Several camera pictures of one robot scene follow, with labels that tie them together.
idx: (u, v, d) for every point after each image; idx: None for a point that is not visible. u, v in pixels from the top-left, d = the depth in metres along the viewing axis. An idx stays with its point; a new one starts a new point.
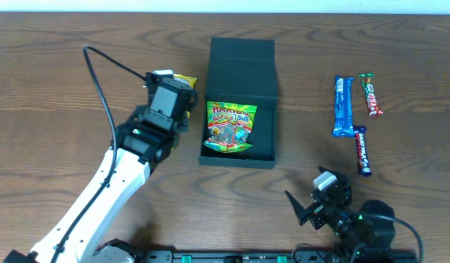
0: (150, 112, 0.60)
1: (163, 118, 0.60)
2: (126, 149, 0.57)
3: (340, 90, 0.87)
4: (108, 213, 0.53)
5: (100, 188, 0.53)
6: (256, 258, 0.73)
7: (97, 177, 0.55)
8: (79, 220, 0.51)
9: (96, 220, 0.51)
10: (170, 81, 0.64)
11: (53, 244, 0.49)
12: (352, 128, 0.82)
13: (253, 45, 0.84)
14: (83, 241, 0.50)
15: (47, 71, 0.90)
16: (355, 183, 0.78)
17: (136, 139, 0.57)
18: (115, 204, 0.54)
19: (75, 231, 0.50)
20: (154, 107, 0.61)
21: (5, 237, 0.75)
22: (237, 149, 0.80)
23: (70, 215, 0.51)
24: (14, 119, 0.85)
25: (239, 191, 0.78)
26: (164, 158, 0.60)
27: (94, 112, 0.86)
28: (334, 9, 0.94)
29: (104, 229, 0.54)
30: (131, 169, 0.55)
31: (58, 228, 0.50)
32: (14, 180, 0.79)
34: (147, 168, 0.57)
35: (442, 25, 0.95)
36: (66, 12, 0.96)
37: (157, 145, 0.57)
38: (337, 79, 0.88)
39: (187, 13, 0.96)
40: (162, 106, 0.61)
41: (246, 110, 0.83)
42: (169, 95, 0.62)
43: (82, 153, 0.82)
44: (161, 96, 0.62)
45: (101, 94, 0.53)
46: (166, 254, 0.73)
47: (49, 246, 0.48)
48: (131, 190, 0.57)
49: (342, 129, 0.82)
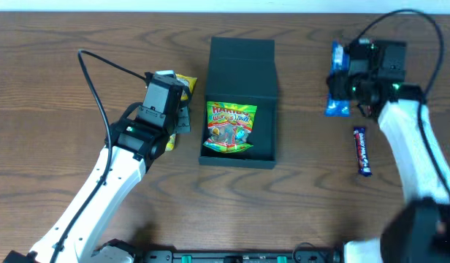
0: (144, 109, 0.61)
1: (155, 115, 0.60)
2: (120, 147, 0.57)
3: (339, 62, 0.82)
4: (106, 211, 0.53)
5: (97, 186, 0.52)
6: (256, 259, 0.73)
7: (93, 175, 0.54)
8: (78, 218, 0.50)
9: (94, 217, 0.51)
10: (161, 77, 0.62)
11: (52, 243, 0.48)
12: (347, 109, 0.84)
13: (253, 44, 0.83)
14: (82, 239, 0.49)
15: (47, 70, 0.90)
16: (354, 183, 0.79)
17: (129, 135, 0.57)
18: (112, 202, 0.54)
19: (74, 230, 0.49)
20: (146, 104, 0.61)
21: (6, 237, 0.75)
22: (237, 149, 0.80)
23: (67, 213, 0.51)
24: (13, 118, 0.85)
25: (239, 191, 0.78)
26: (158, 155, 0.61)
27: (94, 112, 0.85)
28: (334, 8, 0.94)
29: (102, 226, 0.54)
30: (127, 167, 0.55)
31: (56, 227, 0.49)
32: (14, 180, 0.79)
34: (143, 165, 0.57)
35: (442, 25, 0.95)
36: (66, 11, 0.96)
37: (151, 141, 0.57)
38: (336, 49, 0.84)
39: (187, 12, 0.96)
40: (153, 102, 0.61)
41: (246, 110, 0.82)
42: (159, 90, 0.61)
43: (82, 152, 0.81)
44: (152, 93, 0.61)
45: (96, 93, 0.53)
46: (166, 254, 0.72)
47: (49, 245, 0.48)
48: (127, 187, 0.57)
49: (337, 109, 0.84)
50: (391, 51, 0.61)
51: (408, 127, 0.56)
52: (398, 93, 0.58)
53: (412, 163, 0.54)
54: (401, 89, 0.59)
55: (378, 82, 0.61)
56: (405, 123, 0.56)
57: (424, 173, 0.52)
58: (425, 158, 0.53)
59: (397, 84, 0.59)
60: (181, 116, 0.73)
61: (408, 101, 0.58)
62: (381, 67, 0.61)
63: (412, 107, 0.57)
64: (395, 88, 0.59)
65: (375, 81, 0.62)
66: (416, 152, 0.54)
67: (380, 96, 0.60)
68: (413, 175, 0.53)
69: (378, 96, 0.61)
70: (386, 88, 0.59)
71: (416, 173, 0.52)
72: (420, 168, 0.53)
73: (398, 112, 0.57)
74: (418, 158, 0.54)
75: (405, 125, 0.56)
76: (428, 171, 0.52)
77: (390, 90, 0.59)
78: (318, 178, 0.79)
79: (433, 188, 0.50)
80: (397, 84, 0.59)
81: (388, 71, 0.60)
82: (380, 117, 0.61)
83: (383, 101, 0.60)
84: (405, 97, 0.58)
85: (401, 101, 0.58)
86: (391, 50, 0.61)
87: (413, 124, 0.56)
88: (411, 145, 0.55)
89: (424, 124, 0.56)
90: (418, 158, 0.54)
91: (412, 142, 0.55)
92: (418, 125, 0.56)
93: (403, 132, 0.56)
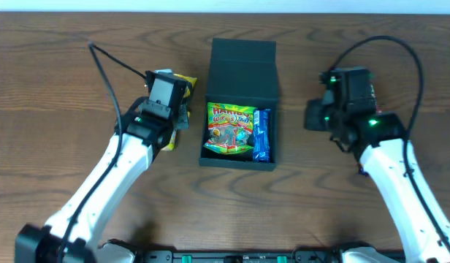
0: (149, 103, 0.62)
1: (160, 108, 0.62)
2: (130, 135, 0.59)
3: (258, 123, 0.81)
4: (116, 191, 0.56)
5: (109, 167, 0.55)
6: (256, 258, 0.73)
7: (104, 159, 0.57)
8: (91, 196, 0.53)
9: (105, 196, 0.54)
10: (165, 74, 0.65)
11: (66, 217, 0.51)
12: (266, 153, 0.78)
13: (254, 46, 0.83)
14: (95, 215, 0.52)
15: (47, 70, 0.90)
16: (354, 183, 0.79)
17: (138, 128, 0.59)
18: (122, 183, 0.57)
19: (88, 206, 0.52)
20: (152, 98, 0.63)
21: (5, 237, 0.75)
22: (237, 150, 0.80)
23: (80, 192, 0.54)
24: (13, 118, 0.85)
25: (239, 192, 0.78)
26: (164, 145, 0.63)
27: (94, 111, 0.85)
28: (334, 9, 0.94)
29: (113, 204, 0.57)
30: (136, 152, 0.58)
31: (69, 204, 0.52)
32: (14, 180, 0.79)
34: (150, 152, 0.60)
35: (441, 25, 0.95)
36: (66, 11, 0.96)
37: (157, 131, 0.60)
38: (253, 112, 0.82)
39: (186, 12, 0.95)
40: (159, 96, 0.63)
41: (246, 111, 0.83)
42: (164, 85, 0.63)
43: (82, 152, 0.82)
44: (157, 88, 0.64)
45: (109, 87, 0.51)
46: (166, 254, 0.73)
47: (63, 219, 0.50)
48: (135, 171, 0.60)
49: (258, 153, 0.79)
50: (353, 84, 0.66)
51: (395, 178, 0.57)
52: (374, 128, 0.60)
53: (408, 218, 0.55)
54: (378, 124, 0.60)
55: (352, 120, 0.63)
56: (391, 172, 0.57)
57: (423, 231, 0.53)
58: (419, 211, 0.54)
59: (374, 120, 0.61)
60: (181, 112, 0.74)
61: (389, 140, 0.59)
62: (348, 99, 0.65)
63: (395, 146, 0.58)
64: (371, 125, 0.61)
65: (350, 115, 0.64)
66: (409, 204, 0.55)
67: (359, 134, 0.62)
68: (413, 233, 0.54)
69: (356, 134, 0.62)
70: (360, 124, 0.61)
71: (415, 231, 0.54)
72: (416, 224, 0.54)
73: (385, 162, 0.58)
74: (413, 211, 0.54)
75: (394, 177, 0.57)
76: (427, 227, 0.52)
77: (364, 128, 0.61)
78: (318, 178, 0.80)
79: (432, 248, 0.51)
80: (371, 120, 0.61)
81: (355, 105, 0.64)
82: (364, 159, 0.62)
83: (361, 140, 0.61)
84: (385, 135, 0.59)
85: (382, 144, 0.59)
86: (354, 84, 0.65)
87: (402, 174, 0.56)
88: (405, 198, 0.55)
89: (411, 169, 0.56)
90: (416, 214, 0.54)
91: (403, 194, 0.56)
92: (405, 172, 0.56)
93: (392, 182, 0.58)
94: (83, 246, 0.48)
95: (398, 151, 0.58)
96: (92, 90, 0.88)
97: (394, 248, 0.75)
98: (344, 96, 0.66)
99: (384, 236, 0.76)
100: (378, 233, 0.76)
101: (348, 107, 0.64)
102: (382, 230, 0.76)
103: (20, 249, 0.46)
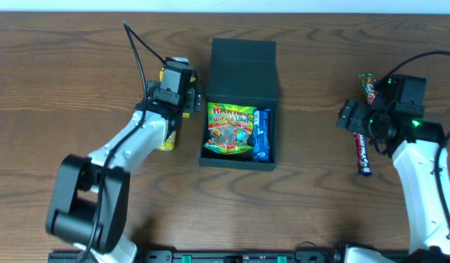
0: (161, 91, 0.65)
1: (170, 95, 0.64)
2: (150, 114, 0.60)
3: (258, 123, 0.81)
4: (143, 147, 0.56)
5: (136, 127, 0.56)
6: (256, 258, 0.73)
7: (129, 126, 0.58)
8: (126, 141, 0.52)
9: (137, 143, 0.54)
10: (173, 64, 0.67)
11: (105, 152, 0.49)
12: (266, 153, 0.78)
13: (255, 47, 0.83)
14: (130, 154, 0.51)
15: (47, 70, 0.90)
16: (354, 183, 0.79)
17: (150, 110, 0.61)
18: (147, 145, 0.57)
19: (123, 147, 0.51)
20: (163, 86, 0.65)
21: (5, 237, 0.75)
22: (237, 150, 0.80)
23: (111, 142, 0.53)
24: (12, 118, 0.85)
25: (239, 192, 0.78)
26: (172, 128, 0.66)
27: (94, 111, 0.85)
28: (335, 8, 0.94)
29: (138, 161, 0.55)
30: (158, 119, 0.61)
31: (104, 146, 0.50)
32: (14, 180, 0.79)
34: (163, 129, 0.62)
35: (442, 25, 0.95)
36: (66, 11, 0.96)
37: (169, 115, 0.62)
38: (253, 112, 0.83)
39: (187, 12, 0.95)
40: (169, 84, 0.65)
41: (246, 111, 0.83)
42: (172, 74, 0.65)
43: (82, 152, 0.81)
44: (166, 77, 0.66)
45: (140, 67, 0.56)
46: (166, 254, 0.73)
47: (103, 153, 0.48)
48: (154, 139, 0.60)
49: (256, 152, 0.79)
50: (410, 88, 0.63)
51: (421, 170, 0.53)
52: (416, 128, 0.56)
53: (422, 207, 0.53)
54: (421, 126, 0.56)
55: (395, 117, 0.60)
56: (417, 166, 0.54)
57: (435, 221, 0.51)
58: (436, 204, 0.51)
59: (416, 120, 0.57)
60: (189, 98, 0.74)
61: (425, 141, 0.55)
62: (400, 100, 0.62)
63: (429, 146, 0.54)
64: (413, 124, 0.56)
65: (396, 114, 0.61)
66: (428, 196, 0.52)
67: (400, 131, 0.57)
68: (424, 221, 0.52)
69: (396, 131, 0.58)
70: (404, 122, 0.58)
71: (426, 220, 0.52)
72: (429, 215, 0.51)
73: (415, 154, 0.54)
74: (429, 202, 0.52)
75: (420, 169, 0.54)
76: (440, 219, 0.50)
77: (407, 126, 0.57)
78: (318, 178, 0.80)
79: (439, 239, 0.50)
80: (414, 120, 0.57)
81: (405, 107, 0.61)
82: (396, 152, 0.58)
83: (400, 138, 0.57)
84: (423, 137, 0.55)
85: (418, 141, 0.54)
86: (411, 88, 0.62)
87: (428, 169, 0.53)
88: (425, 190, 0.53)
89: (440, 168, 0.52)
90: (432, 205, 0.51)
91: (424, 186, 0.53)
92: (434, 170, 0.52)
93: (416, 173, 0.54)
94: (121, 170, 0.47)
95: (430, 150, 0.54)
96: (92, 90, 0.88)
97: (394, 248, 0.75)
98: (397, 95, 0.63)
99: (384, 236, 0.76)
100: (378, 233, 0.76)
101: (395, 105, 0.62)
102: (382, 230, 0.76)
103: (63, 174, 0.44)
